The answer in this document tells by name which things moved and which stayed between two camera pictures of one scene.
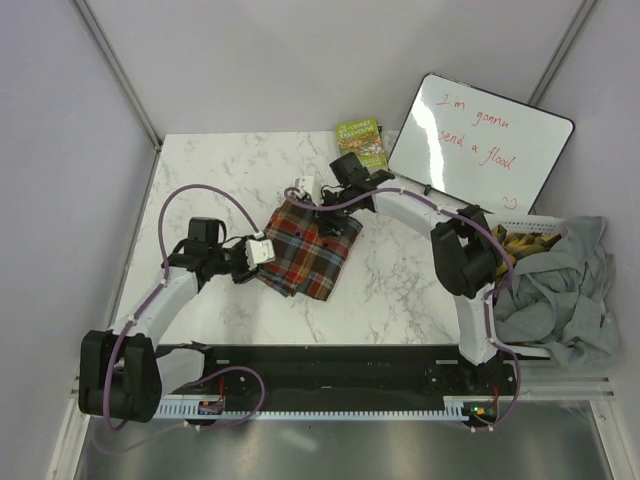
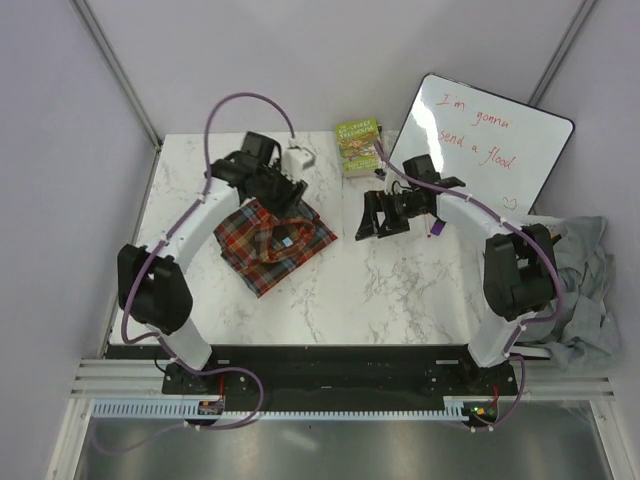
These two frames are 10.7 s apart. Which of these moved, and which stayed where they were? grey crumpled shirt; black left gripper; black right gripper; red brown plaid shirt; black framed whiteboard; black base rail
Moved: red brown plaid shirt; black right gripper; black left gripper
Stayed: black base rail; grey crumpled shirt; black framed whiteboard
